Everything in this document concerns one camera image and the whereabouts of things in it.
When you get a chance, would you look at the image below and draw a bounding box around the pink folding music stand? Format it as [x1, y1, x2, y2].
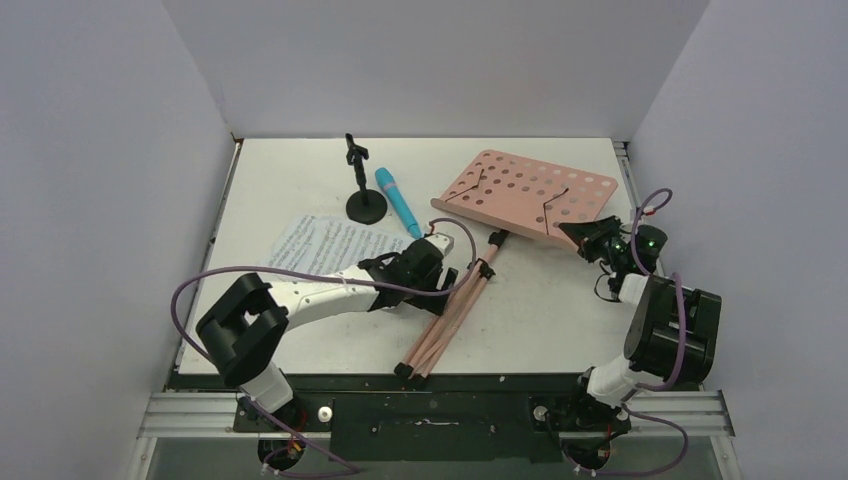
[395, 150, 618, 382]

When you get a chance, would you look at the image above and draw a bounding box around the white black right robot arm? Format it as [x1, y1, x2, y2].
[558, 216, 722, 429]

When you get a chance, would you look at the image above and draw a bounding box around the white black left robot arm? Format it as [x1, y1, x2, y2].
[195, 234, 457, 431]

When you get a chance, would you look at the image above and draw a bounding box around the black microphone desk stand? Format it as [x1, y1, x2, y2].
[345, 133, 388, 225]

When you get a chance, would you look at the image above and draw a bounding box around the upper sheet music page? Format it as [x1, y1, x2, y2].
[297, 219, 413, 275]

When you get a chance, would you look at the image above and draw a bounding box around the sheet music page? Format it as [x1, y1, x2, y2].
[265, 215, 319, 271]
[297, 219, 413, 275]

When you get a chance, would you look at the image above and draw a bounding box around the blue toy microphone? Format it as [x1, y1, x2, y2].
[375, 167, 423, 239]

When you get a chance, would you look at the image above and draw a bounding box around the lower sheet music page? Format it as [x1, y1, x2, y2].
[265, 215, 319, 271]

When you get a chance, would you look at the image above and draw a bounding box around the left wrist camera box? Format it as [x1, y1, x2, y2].
[425, 233, 454, 258]

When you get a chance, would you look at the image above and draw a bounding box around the aluminium mounting rail frame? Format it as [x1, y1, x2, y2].
[129, 390, 743, 480]

